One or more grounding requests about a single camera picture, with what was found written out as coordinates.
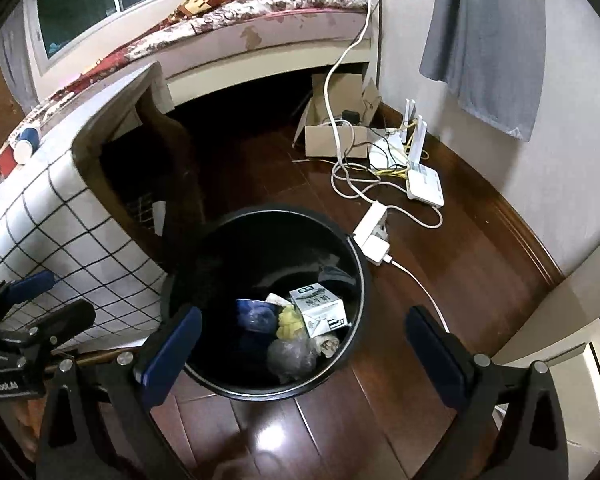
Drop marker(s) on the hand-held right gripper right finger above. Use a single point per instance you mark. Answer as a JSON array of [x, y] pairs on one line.
[[432, 355]]

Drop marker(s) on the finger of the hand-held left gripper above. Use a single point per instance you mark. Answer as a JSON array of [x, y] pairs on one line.
[[32, 282], [70, 317]]

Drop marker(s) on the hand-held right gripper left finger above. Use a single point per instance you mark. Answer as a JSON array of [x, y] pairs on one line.
[[172, 355]]

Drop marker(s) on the blue plastic cup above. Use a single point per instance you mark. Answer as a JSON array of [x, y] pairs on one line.
[[255, 316]]

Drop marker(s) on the brown paper bag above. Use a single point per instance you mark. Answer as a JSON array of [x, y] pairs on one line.
[[327, 345]]

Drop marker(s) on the clear plastic bag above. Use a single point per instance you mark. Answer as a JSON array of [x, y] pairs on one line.
[[290, 357]]

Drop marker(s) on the yellow cloth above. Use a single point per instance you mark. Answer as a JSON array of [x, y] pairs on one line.
[[290, 322]]

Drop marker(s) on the green and white carton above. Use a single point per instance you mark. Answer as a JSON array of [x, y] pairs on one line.
[[320, 307]]

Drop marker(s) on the black round bin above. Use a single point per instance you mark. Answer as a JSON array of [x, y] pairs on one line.
[[260, 250]]

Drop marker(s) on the white checked tablecloth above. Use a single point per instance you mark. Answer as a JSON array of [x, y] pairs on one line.
[[55, 220]]

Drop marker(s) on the blue and white paper cup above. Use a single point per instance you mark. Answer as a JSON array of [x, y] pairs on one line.
[[24, 147]]

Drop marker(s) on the beige cabinet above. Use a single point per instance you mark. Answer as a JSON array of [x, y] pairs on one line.
[[570, 325]]

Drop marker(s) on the white power strip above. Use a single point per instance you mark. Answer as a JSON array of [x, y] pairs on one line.
[[372, 225]]

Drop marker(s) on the white router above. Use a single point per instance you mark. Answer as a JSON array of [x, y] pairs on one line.
[[385, 152], [425, 185]]

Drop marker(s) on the cardboard box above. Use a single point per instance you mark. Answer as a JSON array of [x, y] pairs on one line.
[[337, 140]]

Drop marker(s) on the black power adapter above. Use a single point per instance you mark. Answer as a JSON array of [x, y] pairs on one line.
[[351, 116]]

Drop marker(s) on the grey curtain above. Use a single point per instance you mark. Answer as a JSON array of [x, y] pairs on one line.
[[485, 45]]

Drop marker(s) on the bed with floral sheet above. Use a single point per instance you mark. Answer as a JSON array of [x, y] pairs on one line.
[[280, 35]]

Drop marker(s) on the window with white frame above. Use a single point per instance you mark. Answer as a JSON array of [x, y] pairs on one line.
[[75, 15]]

